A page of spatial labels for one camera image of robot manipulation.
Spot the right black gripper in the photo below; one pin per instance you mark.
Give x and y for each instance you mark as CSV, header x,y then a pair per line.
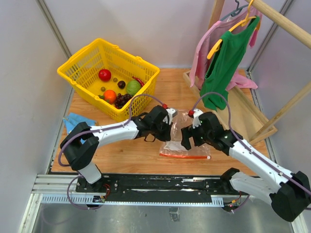
x,y
188,132

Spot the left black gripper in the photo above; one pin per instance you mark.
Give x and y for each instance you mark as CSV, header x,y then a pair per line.
x,y
166,136

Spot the purple grape bunch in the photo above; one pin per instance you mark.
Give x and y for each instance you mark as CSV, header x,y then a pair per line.
x,y
121,100

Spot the green cabbage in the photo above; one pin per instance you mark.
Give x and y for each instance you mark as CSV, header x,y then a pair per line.
x,y
133,87

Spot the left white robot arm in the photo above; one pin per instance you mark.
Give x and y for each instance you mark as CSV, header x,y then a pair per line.
x,y
81,144

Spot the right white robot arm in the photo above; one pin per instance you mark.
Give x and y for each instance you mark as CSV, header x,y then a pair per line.
x,y
288,193

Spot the green tank top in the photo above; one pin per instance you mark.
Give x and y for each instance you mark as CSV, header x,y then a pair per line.
x,y
224,64

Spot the red chili pepper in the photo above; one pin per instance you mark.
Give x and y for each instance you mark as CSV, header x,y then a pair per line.
x,y
138,80

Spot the dark mangosteen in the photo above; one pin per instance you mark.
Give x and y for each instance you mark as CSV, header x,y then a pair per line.
x,y
121,84

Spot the wooden clothes rack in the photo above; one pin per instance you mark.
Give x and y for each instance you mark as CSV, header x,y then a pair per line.
x,y
243,114

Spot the orange persimmon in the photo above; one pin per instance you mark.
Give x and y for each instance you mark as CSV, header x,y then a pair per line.
x,y
110,96

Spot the yellow plastic basket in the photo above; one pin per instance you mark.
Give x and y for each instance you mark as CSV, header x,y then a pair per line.
x,y
82,68

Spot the red apple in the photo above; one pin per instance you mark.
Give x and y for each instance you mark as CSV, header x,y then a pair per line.
x,y
104,75

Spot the blue tissue box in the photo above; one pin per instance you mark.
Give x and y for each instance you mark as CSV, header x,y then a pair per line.
x,y
72,120

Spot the yellow clothes hanger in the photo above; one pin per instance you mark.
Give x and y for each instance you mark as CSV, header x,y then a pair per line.
x,y
233,31

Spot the pink shirt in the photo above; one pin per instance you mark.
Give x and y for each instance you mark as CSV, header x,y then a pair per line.
x,y
201,63

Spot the grey clothes hanger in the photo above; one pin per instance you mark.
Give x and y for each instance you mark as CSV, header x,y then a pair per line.
x,y
235,12

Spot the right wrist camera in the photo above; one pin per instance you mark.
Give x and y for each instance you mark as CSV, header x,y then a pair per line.
x,y
196,121

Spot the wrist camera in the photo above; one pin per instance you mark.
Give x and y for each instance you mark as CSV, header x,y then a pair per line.
x,y
196,121
171,113

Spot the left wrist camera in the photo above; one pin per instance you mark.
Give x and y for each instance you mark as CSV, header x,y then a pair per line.
x,y
171,113

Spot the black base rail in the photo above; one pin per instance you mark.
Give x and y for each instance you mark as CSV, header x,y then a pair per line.
x,y
156,188

